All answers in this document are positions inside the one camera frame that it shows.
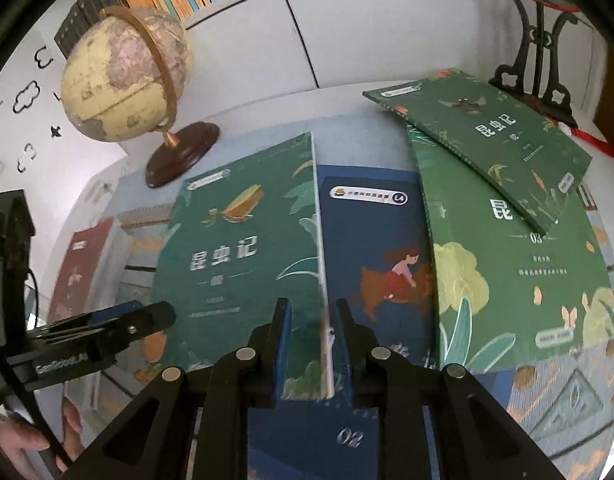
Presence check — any grey patterned mat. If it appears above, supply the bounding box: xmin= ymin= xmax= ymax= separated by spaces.
xmin=62 ymin=105 xmax=614 ymax=480

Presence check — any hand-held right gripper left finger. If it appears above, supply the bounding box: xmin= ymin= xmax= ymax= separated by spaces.
xmin=74 ymin=297 xmax=294 ymax=480

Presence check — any dark green book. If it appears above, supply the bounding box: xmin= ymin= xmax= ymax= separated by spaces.
xmin=363 ymin=69 xmax=594 ymax=237

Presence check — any person's left hand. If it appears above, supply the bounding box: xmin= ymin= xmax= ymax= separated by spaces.
xmin=0 ymin=399 xmax=84 ymax=474

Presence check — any navy book with girl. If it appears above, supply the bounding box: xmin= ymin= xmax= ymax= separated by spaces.
xmin=247 ymin=164 xmax=440 ymax=480

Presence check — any red tassel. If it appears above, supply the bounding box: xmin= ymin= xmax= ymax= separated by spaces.
xmin=557 ymin=120 xmax=614 ymax=161

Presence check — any teal green book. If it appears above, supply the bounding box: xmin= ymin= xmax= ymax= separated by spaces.
xmin=149 ymin=131 xmax=336 ymax=401

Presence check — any beige desk globe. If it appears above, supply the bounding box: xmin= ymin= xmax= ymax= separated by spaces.
xmin=61 ymin=6 xmax=222 ymax=190

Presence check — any salmon red book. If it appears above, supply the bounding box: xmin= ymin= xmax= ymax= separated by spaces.
xmin=47 ymin=217 xmax=118 ymax=323

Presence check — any green leaf-print book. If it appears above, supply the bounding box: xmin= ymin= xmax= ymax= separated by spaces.
xmin=406 ymin=122 xmax=614 ymax=376

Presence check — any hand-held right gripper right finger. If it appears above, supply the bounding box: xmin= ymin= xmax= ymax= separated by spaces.
xmin=334 ymin=297 xmax=568 ymax=480

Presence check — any white bookshelf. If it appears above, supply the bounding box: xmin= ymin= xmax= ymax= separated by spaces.
xmin=52 ymin=0 xmax=608 ymax=111

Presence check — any black fan stand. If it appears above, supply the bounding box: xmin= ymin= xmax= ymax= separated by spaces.
xmin=488 ymin=0 xmax=580 ymax=128

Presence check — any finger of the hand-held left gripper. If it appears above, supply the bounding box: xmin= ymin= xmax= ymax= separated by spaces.
xmin=29 ymin=300 xmax=145 ymax=336
xmin=93 ymin=301 xmax=178 ymax=357

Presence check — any row of black books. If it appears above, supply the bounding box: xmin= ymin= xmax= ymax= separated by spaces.
xmin=54 ymin=0 xmax=125 ymax=58

